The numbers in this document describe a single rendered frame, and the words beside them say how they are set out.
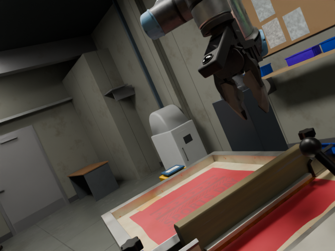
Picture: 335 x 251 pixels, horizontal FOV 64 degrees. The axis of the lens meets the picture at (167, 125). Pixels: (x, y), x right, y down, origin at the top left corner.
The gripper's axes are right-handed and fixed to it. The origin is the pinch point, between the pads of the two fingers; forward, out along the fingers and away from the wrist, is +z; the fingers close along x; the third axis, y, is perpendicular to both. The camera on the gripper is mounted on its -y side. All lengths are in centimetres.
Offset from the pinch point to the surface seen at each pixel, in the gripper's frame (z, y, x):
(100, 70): -157, 296, 455
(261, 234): 24.3, -6.9, 6.2
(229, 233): 20.1, -12.4, 9.1
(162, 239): 22.9, -11.9, 33.8
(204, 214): 14.3, -14.6, 11.0
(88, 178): 43, 190, 520
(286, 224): 24.5, -3.2, 2.1
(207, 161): 20, 39, 53
